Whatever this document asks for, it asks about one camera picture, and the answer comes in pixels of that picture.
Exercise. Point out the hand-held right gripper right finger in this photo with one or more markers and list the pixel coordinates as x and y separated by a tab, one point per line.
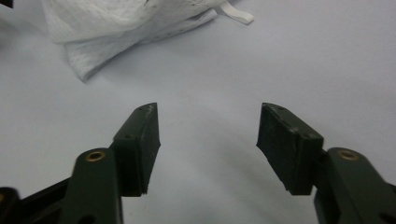
292	155

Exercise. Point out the white mesh laundry bag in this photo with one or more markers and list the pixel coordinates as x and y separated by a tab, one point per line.
102	28

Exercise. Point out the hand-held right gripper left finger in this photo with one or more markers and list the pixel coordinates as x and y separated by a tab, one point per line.
93	186

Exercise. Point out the light blue table mat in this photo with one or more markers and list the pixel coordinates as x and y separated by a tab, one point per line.
218	77

